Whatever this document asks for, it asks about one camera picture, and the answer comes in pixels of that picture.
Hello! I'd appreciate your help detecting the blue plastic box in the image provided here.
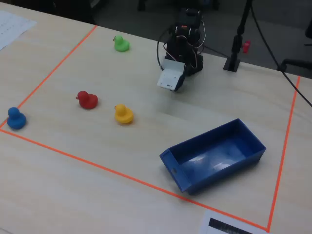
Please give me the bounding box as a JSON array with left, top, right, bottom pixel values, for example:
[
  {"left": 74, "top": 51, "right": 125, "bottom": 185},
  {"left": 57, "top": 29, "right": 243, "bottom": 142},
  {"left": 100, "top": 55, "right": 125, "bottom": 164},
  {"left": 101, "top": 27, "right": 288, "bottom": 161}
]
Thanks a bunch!
[{"left": 159, "top": 118, "right": 267, "bottom": 195}]

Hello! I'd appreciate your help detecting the white paper with black bar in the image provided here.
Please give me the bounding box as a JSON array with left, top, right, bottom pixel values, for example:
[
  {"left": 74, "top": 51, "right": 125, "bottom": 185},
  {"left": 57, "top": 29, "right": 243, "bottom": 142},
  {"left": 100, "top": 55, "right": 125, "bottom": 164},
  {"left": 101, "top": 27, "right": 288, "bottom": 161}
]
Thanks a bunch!
[{"left": 199, "top": 210, "right": 269, "bottom": 234}]

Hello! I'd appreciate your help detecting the yellow rubber duck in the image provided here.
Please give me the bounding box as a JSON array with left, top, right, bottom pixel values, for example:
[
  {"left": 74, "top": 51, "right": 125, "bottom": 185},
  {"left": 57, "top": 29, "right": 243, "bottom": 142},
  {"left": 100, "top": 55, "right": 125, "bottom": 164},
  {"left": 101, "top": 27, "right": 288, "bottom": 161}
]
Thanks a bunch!
[{"left": 114, "top": 104, "right": 135, "bottom": 125}]

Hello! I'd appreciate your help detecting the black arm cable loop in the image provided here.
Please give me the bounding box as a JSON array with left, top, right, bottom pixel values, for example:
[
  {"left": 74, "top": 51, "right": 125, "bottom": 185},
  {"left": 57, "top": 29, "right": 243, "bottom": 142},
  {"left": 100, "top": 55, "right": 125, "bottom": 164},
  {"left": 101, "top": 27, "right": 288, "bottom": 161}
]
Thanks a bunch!
[{"left": 156, "top": 28, "right": 172, "bottom": 72}]

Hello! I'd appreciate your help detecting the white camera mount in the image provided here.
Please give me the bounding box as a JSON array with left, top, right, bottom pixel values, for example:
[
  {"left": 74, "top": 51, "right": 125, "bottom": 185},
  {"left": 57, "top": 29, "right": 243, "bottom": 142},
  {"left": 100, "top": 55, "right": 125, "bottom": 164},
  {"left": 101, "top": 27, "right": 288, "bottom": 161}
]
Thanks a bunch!
[{"left": 156, "top": 58, "right": 185, "bottom": 92}]

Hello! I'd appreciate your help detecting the orange tape strip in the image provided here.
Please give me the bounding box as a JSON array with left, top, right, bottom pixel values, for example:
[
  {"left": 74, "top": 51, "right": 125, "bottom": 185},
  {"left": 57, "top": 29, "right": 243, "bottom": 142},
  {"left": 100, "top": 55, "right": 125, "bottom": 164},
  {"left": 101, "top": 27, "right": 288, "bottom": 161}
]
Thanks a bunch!
[
  {"left": 0, "top": 25, "right": 98, "bottom": 128},
  {"left": 266, "top": 76, "right": 301, "bottom": 232},
  {"left": 0, "top": 128, "right": 270, "bottom": 232}
]

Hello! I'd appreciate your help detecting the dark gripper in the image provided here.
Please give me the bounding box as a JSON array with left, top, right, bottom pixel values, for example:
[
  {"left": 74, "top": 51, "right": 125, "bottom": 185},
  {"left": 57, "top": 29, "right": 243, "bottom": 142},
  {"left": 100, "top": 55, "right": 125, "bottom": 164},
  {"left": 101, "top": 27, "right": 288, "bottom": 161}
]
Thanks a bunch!
[{"left": 174, "top": 71, "right": 186, "bottom": 93}]

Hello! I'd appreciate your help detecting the black camera stand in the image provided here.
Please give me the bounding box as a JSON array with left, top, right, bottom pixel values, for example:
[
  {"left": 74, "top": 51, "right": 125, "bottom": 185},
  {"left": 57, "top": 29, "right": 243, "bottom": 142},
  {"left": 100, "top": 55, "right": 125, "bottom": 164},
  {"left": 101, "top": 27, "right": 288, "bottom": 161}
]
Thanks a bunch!
[{"left": 223, "top": 0, "right": 254, "bottom": 72}]

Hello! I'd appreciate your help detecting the green rubber duck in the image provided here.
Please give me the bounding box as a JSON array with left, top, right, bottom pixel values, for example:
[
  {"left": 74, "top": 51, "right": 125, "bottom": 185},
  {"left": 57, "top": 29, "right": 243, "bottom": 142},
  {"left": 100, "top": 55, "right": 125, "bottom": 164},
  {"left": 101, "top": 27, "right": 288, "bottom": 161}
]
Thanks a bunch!
[{"left": 112, "top": 35, "right": 130, "bottom": 52}]

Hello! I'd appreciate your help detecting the white printed paper sheet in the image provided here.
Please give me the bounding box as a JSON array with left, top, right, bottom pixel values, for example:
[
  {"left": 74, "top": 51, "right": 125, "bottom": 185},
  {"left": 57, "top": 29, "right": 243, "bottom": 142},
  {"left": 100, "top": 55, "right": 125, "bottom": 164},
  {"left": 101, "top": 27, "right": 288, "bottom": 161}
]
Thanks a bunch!
[{"left": 0, "top": 10, "right": 38, "bottom": 51}]

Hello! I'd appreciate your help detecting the blue rubber duck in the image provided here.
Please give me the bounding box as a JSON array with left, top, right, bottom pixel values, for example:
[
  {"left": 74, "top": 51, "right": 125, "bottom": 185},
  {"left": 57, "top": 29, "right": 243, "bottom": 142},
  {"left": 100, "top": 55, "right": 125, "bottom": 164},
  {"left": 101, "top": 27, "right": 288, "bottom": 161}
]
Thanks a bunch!
[{"left": 6, "top": 107, "right": 27, "bottom": 130}]

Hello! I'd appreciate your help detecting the red rubber duck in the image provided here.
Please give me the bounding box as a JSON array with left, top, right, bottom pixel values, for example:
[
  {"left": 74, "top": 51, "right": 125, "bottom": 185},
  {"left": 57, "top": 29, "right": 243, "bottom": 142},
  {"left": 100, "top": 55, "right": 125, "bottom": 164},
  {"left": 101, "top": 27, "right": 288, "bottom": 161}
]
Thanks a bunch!
[{"left": 75, "top": 90, "right": 98, "bottom": 110}]

